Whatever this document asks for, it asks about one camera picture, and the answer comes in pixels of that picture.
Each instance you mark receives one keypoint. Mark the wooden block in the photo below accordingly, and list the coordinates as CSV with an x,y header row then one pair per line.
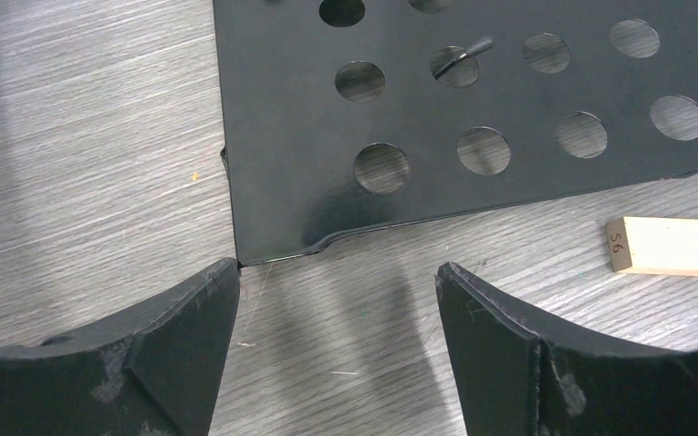
x,y
650,245

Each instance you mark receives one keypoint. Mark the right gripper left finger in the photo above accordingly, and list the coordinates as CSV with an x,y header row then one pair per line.
x,y
153,368

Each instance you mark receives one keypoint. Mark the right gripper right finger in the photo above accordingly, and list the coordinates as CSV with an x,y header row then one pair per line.
x,y
520,370

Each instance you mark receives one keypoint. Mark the black perforated stand plate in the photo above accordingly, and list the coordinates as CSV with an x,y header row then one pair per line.
x,y
407,117

